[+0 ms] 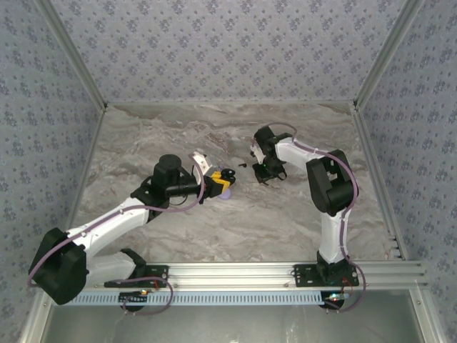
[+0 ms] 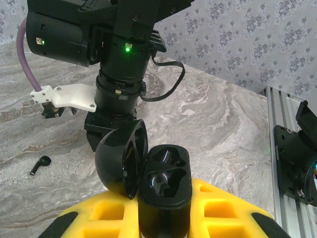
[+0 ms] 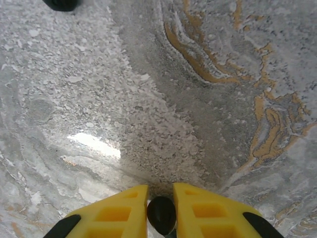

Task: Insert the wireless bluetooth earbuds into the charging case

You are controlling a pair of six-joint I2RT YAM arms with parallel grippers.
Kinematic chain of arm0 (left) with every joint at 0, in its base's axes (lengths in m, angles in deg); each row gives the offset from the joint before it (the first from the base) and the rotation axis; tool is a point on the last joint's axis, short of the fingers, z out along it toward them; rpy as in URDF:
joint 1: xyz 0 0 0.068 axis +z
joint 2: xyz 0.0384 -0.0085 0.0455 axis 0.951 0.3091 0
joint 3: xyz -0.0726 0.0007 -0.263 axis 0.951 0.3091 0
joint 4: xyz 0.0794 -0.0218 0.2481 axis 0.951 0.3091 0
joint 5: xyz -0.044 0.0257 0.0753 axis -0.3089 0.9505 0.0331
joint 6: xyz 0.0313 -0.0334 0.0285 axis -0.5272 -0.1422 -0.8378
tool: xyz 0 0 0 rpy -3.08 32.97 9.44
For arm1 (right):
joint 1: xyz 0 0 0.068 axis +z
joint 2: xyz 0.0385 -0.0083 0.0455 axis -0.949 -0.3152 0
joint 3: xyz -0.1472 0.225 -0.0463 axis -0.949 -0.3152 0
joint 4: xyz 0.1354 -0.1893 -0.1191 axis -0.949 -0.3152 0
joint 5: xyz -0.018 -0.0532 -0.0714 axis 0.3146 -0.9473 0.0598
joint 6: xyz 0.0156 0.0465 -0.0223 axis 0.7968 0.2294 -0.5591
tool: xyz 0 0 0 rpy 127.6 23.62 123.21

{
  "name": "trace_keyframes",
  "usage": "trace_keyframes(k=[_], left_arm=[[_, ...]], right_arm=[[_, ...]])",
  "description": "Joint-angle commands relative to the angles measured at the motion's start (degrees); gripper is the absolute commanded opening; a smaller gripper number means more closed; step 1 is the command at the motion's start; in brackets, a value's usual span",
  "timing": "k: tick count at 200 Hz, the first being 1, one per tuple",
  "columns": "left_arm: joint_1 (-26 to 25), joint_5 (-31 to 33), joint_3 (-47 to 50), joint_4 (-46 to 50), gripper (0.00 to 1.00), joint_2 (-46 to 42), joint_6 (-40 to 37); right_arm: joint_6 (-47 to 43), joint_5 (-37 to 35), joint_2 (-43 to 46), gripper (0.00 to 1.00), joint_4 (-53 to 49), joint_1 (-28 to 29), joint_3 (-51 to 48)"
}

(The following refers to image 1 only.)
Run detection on thin black left wrist cable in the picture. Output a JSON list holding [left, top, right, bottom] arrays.
[[166, 195, 192, 208]]

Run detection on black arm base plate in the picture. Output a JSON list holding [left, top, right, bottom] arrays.
[[104, 264, 170, 289], [293, 263, 360, 288]]

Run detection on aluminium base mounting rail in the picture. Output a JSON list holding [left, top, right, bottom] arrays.
[[84, 262, 428, 291]]

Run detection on grey sheet metal panel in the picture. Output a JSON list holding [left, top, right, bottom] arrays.
[[39, 289, 426, 343]]

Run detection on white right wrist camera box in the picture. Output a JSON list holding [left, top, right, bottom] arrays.
[[249, 140, 266, 161]]

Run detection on aluminium side rail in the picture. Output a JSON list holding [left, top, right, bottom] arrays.
[[65, 105, 109, 229], [351, 101, 408, 260]]

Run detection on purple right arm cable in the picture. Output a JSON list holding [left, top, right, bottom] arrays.
[[251, 122, 368, 314]]

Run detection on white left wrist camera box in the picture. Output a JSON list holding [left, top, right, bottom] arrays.
[[188, 151, 212, 177]]

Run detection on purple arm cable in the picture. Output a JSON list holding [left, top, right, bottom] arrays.
[[251, 122, 368, 314], [27, 160, 175, 317]]

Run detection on aluminium corner post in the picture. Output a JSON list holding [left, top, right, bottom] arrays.
[[352, 0, 426, 110], [35, 0, 109, 110]]

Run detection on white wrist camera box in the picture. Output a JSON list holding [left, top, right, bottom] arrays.
[[188, 151, 212, 177], [249, 140, 266, 161]]

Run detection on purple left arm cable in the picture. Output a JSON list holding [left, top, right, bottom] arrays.
[[27, 160, 175, 317]]

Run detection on light blue slotted cable duct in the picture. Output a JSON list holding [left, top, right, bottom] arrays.
[[73, 289, 326, 307]]

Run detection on aluminium frame leg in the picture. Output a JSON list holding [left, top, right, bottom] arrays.
[[408, 289, 449, 343], [19, 303, 54, 343]]

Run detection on small black controller board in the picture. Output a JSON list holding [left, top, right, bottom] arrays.
[[322, 291, 348, 311], [119, 289, 150, 305]]

